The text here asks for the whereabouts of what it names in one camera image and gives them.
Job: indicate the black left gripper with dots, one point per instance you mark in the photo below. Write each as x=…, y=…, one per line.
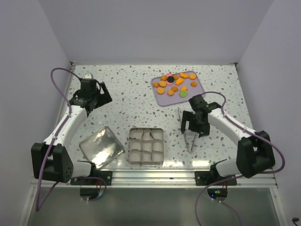
x=104, y=98

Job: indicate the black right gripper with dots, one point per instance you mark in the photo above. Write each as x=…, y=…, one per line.
x=187, y=116

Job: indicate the metal serving tongs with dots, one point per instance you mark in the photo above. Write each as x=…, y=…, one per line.
x=189, y=136

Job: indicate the green round cookie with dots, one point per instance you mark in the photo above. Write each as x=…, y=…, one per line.
x=183, y=93

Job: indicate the orange fish cookie front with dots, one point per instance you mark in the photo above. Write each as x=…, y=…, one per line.
x=184, y=88

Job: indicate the orange fish cookie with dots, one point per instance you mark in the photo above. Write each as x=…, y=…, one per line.
x=179, y=81
x=184, y=88
x=183, y=75

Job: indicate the orange flower cookie front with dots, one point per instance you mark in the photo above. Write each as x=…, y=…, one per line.
x=170, y=92

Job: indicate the orange chip cookie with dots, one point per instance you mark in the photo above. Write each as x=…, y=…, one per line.
x=174, y=89

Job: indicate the orange round cookie front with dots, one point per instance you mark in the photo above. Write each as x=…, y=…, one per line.
x=160, y=90

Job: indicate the orange round sandwich cookie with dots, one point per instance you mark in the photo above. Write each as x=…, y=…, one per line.
x=162, y=84

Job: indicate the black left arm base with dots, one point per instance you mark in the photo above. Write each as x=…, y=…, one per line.
x=103, y=174

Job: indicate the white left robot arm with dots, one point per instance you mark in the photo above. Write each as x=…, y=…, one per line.
x=50, y=159

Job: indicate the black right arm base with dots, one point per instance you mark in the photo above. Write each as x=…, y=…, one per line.
x=205, y=178

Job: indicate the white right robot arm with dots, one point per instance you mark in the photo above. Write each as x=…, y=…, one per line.
x=254, y=150

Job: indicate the orange swirl cookie right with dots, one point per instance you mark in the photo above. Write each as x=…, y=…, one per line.
x=194, y=84

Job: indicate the orange swirl cookie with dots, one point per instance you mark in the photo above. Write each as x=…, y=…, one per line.
x=156, y=85
x=194, y=84
x=163, y=78

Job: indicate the lavender cookie tray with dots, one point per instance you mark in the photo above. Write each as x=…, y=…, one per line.
x=170, y=89

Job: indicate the orange fish cookie middle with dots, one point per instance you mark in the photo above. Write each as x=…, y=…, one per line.
x=179, y=81

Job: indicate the silver tin lid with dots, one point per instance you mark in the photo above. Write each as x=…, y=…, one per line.
x=102, y=147

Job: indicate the orange round cookie right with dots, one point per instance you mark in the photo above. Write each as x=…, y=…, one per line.
x=192, y=76

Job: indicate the orange fish cookie top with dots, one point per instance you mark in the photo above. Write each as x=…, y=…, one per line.
x=183, y=75

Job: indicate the black sandwich cookie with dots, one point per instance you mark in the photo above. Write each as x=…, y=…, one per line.
x=170, y=79

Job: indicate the square cookie tin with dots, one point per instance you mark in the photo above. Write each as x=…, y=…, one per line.
x=146, y=146

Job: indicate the orange swirl cookie left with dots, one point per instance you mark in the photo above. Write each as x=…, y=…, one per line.
x=156, y=85

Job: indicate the pink round cookie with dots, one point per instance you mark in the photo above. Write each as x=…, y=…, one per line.
x=168, y=74

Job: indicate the orange swirl cookie top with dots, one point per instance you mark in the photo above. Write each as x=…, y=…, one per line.
x=163, y=78

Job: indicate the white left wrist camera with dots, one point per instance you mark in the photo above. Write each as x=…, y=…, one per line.
x=87, y=76

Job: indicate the aluminium front rail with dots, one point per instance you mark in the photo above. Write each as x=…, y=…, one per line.
x=177, y=178

